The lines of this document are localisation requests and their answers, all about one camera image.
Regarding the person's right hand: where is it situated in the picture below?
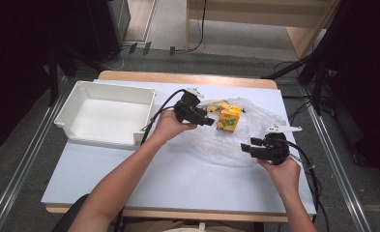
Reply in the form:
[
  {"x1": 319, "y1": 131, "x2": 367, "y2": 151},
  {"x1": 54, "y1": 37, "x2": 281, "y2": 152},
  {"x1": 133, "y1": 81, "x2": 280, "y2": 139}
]
[{"x1": 258, "y1": 158, "x2": 302, "y2": 196}]

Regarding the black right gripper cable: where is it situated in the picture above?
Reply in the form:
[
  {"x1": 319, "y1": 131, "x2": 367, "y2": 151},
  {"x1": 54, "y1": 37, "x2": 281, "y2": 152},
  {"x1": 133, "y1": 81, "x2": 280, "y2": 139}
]
[{"x1": 287, "y1": 139, "x2": 331, "y2": 232}]

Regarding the light wooden shelf unit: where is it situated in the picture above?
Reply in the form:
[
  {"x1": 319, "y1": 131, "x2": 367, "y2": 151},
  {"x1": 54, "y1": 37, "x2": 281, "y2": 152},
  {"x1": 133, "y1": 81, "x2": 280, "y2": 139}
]
[{"x1": 185, "y1": 0, "x2": 341, "y2": 61}]

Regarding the black floor cable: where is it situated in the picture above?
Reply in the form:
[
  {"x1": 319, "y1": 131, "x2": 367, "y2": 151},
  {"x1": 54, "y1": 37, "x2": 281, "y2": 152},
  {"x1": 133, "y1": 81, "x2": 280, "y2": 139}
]
[{"x1": 273, "y1": 59, "x2": 307, "y2": 75}]

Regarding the black hanging cable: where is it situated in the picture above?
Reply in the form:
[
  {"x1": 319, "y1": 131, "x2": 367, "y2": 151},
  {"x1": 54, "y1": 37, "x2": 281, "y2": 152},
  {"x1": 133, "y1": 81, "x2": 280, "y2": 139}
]
[{"x1": 174, "y1": 0, "x2": 209, "y2": 53}]

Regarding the clear printed plastic bag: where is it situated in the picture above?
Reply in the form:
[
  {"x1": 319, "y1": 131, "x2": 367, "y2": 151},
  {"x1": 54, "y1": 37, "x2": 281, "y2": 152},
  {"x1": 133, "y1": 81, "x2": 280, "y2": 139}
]
[{"x1": 177, "y1": 96, "x2": 288, "y2": 168}]

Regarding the aluminium floor rail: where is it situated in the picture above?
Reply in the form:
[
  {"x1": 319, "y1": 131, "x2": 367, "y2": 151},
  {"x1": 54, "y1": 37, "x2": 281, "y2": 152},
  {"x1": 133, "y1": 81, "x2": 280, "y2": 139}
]
[
  {"x1": 0, "y1": 75, "x2": 71, "y2": 232},
  {"x1": 302, "y1": 86, "x2": 374, "y2": 232}
]

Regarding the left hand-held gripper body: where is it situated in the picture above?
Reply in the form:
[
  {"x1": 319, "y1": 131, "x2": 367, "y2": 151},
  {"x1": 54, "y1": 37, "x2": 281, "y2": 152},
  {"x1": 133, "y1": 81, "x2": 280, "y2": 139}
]
[{"x1": 173, "y1": 87, "x2": 205, "y2": 125}]

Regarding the black metal stand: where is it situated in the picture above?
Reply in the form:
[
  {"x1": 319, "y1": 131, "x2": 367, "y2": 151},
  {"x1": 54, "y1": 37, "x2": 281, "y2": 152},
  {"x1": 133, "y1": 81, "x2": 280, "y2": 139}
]
[{"x1": 46, "y1": 44, "x2": 108, "y2": 107}]

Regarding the white plastic bin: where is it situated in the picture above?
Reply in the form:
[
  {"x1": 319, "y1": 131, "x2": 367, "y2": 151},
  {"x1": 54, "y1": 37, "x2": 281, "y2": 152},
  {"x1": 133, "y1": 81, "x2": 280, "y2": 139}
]
[{"x1": 53, "y1": 80, "x2": 158, "y2": 150}]

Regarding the white floor cable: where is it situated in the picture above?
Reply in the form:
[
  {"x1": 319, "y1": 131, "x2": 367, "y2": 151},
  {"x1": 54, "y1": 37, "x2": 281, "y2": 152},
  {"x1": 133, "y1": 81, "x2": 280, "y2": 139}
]
[{"x1": 100, "y1": 47, "x2": 128, "y2": 72}]

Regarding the person's left hand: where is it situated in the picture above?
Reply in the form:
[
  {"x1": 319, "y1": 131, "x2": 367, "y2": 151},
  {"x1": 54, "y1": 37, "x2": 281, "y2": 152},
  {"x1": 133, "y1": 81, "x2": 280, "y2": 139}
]
[{"x1": 151, "y1": 109, "x2": 198, "y2": 146}]

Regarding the yellow juice carton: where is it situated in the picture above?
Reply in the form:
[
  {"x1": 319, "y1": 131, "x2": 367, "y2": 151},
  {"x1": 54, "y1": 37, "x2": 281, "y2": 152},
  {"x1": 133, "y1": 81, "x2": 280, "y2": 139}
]
[{"x1": 216, "y1": 102, "x2": 243, "y2": 132}]

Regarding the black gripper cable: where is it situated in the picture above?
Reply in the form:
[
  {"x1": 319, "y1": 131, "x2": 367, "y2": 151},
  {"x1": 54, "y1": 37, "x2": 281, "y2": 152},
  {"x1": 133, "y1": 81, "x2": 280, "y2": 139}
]
[
  {"x1": 139, "y1": 88, "x2": 188, "y2": 146},
  {"x1": 287, "y1": 139, "x2": 331, "y2": 232}
]

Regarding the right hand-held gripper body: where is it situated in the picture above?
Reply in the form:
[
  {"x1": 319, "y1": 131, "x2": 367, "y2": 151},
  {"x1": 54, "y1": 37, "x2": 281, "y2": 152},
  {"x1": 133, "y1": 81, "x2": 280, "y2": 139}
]
[{"x1": 256, "y1": 125, "x2": 303, "y2": 166}]

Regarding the black curtain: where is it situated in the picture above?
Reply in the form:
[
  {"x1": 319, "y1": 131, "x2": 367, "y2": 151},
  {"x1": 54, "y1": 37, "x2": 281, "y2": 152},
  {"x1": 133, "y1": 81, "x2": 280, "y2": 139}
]
[
  {"x1": 0, "y1": 0, "x2": 114, "y2": 159},
  {"x1": 319, "y1": 0, "x2": 380, "y2": 178}
]

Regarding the dark cabinet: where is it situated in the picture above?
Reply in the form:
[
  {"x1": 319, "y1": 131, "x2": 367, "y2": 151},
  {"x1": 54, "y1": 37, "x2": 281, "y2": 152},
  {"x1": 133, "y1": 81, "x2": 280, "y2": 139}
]
[{"x1": 86, "y1": 0, "x2": 132, "y2": 63}]

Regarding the black tripod stand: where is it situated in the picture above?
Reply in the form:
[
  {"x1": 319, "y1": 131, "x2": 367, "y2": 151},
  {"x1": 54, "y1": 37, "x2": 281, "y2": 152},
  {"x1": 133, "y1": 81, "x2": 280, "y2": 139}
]
[{"x1": 261, "y1": 47, "x2": 332, "y2": 117}]

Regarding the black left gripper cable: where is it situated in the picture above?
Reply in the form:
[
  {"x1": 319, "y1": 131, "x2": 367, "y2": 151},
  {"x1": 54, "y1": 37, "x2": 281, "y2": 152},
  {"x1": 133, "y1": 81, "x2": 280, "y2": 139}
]
[{"x1": 139, "y1": 88, "x2": 188, "y2": 146}]

